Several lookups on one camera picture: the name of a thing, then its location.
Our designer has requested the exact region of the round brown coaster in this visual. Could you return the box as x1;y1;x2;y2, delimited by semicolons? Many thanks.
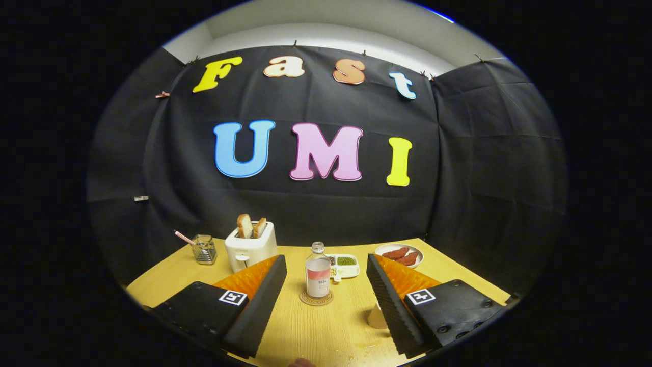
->
299;288;335;307

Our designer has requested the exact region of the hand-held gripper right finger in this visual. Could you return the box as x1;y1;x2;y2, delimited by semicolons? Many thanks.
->
366;253;508;357

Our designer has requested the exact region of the wooden table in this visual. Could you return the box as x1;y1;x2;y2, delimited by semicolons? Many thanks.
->
126;237;511;367

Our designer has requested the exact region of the clear juice bottle red label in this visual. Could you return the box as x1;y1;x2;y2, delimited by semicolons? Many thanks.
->
305;242;332;299

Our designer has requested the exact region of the metal mesh pen holder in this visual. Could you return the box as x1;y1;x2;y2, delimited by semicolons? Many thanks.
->
192;234;218;266

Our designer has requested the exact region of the beige cup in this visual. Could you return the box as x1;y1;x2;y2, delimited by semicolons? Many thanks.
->
367;302;389;330

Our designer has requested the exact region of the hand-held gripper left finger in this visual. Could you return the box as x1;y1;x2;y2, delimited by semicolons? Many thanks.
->
149;254;288;359

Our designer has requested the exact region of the black backdrop cloth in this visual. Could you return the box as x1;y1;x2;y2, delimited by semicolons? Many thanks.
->
87;45;568;296

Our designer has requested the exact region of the white divided grain dish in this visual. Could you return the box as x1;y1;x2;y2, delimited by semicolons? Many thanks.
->
326;254;361;283

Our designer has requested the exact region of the white round plate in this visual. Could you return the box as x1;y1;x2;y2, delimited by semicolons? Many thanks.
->
374;243;424;270

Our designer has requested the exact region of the white toaster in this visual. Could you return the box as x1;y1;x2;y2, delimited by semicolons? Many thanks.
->
225;221;279;274

